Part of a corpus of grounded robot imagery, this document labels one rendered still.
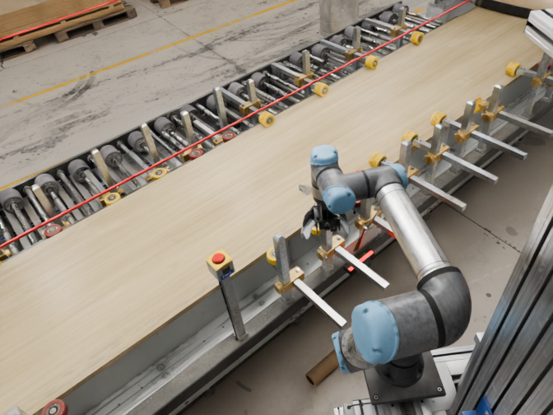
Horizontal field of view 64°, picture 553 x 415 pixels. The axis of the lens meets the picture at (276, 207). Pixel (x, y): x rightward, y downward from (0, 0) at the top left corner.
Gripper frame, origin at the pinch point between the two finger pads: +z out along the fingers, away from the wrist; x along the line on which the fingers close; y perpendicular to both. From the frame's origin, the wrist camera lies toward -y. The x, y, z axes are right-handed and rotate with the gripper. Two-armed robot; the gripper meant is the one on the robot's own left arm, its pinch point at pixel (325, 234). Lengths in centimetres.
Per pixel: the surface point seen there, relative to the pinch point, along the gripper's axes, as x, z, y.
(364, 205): 25, 35, -45
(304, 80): 13, 36, -166
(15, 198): -160, 48, -99
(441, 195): 60, 36, -45
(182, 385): -61, 62, 15
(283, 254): -14.3, 28.0, -16.7
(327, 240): 5.6, 39.1, -30.5
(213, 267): -38.4, 9.6, -0.2
